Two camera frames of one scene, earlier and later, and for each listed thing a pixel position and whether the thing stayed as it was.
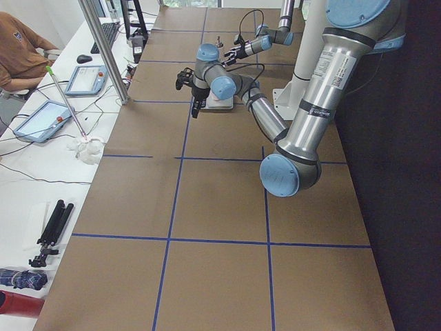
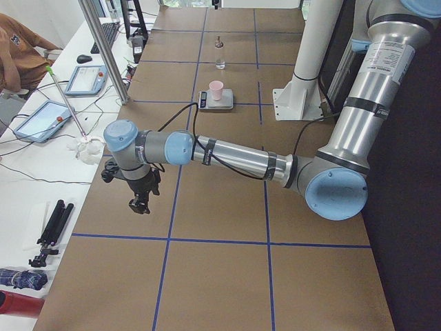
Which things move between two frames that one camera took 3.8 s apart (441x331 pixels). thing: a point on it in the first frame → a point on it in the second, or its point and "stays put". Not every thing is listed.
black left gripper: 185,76 → 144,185
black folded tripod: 50,234 stays put
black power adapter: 138,41 stays put
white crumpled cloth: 89,151 stays put
